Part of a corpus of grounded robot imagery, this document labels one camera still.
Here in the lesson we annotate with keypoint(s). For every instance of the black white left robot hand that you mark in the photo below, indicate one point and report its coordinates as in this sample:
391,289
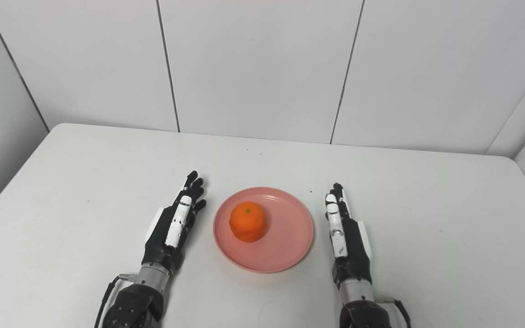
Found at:
160,241

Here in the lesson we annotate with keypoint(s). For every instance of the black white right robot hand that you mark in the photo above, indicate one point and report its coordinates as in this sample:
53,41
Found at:
356,255

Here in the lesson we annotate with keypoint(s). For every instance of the pink round plate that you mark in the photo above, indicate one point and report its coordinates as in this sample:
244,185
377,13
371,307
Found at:
285,237

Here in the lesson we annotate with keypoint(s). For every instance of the orange fruit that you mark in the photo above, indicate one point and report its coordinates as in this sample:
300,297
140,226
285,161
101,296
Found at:
248,222

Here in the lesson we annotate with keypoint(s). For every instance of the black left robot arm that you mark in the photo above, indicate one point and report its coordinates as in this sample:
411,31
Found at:
135,305

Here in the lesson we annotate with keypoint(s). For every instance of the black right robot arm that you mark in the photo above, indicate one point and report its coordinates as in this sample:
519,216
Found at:
360,310

